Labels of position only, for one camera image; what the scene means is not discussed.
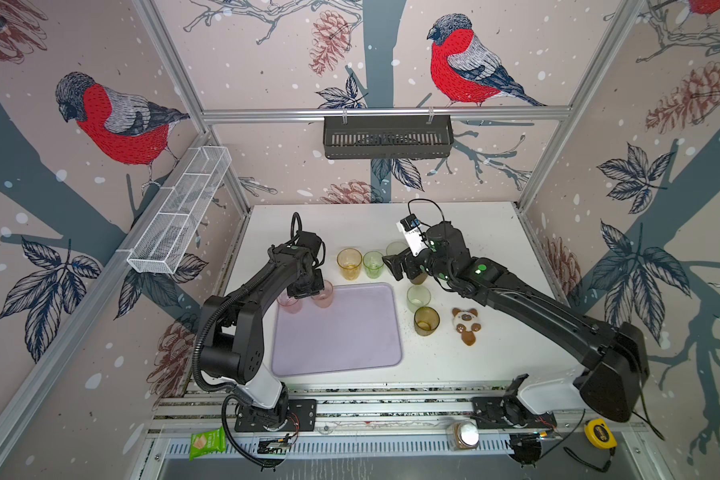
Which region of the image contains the small green glass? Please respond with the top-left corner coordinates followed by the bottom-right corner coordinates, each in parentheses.
top-left (363, 251), bottom-right (385, 279)

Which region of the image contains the yellow tape measure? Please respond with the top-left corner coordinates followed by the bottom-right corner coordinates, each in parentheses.
top-left (584, 418), bottom-right (618, 451)

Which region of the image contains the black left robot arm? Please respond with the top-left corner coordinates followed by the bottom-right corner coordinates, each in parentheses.
top-left (191, 213), bottom-right (326, 429)

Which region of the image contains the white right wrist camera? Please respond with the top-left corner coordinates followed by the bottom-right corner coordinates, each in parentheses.
top-left (397, 214), bottom-right (427, 256)

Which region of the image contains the yellow glass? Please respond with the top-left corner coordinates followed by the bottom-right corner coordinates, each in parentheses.
top-left (337, 248), bottom-right (363, 281)

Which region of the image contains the pale green short glass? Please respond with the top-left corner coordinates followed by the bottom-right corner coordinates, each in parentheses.
top-left (406, 285), bottom-right (431, 313)

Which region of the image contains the green snack packet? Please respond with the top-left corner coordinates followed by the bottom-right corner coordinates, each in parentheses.
top-left (189, 428), bottom-right (227, 461)

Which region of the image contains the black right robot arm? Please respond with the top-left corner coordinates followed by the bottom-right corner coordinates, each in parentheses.
top-left (383, 214), bottom-right (650, 422)

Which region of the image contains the lilac plastic tray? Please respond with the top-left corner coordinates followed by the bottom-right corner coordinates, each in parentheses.
top-left (271, 283), bottom-right (403, 377)

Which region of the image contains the white lidded jar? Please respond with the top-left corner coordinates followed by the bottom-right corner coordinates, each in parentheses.
top-left (451, 420), bottom-right (480, 450)

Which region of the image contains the brown white bear toy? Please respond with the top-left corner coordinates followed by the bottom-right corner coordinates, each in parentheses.
top-left (452, 308), bottom-right (482, 346)

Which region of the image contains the black hanging wire basket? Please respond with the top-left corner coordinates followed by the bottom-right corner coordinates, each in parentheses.
top-left (323, 115), bottom-right (454, 160)

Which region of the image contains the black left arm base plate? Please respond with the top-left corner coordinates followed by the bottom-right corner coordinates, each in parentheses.
top-left (234, 399), bottom-right (317, 433)

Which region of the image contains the pink glass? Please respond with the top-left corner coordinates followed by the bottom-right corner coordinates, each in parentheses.
top-left (311, 280), bottom-right (334, 309)
top-left (277, 290), bottom-right (303, 314)

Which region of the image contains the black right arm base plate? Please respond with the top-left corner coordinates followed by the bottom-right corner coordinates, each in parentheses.
top-left (471, 397), bottom-right (557, 430)

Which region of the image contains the pale green frosted glass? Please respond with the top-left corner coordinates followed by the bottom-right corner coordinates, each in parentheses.
top-left (386, 241), bottom-right (408, 256)

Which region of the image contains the brown tall glass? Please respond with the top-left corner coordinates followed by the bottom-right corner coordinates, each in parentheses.
top-left (410, 272), bottom-right (429, 285)

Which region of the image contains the white wire mesh shelf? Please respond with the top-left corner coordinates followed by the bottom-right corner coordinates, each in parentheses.
top-left (127, 146), bottom-right (231, 274)

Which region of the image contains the olive amber glass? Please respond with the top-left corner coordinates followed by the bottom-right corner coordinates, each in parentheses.
top-left (413, 306), bottom-right (440, 336)

